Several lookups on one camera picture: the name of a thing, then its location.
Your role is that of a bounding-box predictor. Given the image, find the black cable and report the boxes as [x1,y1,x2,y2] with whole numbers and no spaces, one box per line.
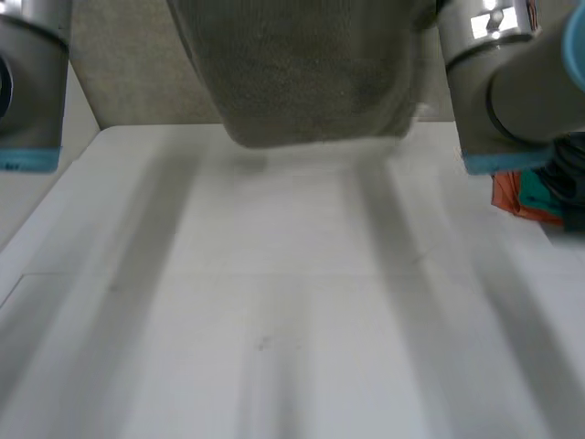
[537,131,585,202]

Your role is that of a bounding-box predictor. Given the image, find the grey towel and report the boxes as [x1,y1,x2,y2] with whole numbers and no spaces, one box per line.
[165,0,435,149]

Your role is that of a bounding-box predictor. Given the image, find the teal towel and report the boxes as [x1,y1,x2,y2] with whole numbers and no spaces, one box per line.
[517,166,585,232]

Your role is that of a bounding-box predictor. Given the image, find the coral towel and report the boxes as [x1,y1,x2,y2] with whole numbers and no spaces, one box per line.
[490,169,565,227]

